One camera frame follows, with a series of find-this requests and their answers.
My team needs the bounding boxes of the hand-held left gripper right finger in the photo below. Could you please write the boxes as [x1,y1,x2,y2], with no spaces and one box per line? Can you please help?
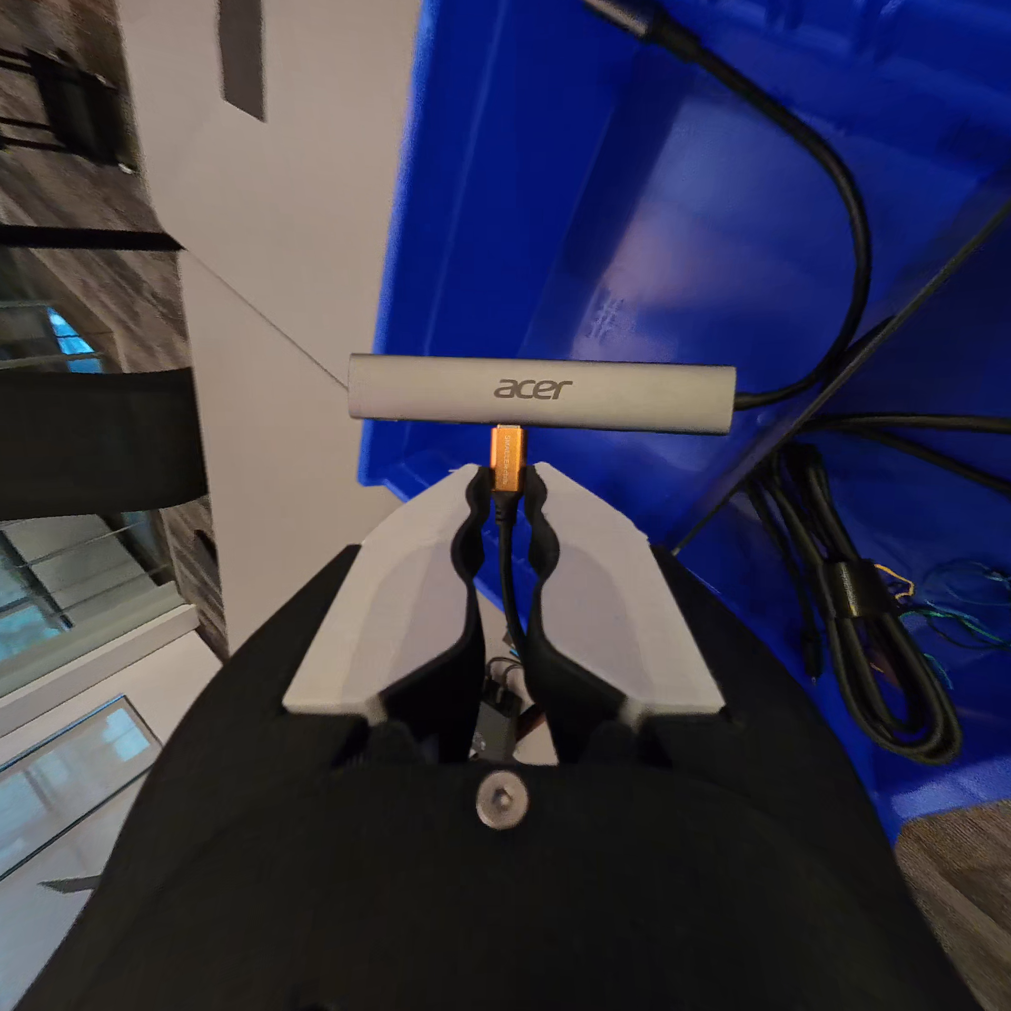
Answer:
[525,463,728,765]

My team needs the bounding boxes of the black strapped cable orange plugs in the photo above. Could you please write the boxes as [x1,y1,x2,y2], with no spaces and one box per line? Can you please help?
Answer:
[742,414,1011,767]

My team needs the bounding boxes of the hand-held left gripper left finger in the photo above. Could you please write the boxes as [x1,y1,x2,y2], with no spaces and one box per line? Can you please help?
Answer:
[280,464,489,765]

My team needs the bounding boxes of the thick black cable orange plug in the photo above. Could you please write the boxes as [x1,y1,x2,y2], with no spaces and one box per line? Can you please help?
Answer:
[488,424,529,660]

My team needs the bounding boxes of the black bin divider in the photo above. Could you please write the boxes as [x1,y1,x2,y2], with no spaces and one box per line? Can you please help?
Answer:
[670,209,1011,554]

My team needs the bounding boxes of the black slanted pole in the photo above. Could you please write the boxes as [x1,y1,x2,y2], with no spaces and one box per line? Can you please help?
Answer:
[0,223,186,255]

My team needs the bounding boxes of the silver rounded usb hub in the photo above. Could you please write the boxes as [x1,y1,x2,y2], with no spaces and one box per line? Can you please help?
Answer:
[348,353,737,437]

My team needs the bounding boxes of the black floor rack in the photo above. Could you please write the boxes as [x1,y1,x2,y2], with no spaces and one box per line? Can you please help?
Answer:
[0,47,142,171]

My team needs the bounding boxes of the blue plastic bin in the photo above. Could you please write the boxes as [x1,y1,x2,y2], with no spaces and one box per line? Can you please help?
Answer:
[355,0,1011,846]

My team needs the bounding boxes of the black chair back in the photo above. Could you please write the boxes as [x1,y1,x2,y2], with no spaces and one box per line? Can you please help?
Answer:
[0,367,210,524]

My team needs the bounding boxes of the silver hub black lead cable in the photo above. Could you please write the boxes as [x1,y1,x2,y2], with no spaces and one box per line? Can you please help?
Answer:
[583,0,874,412]

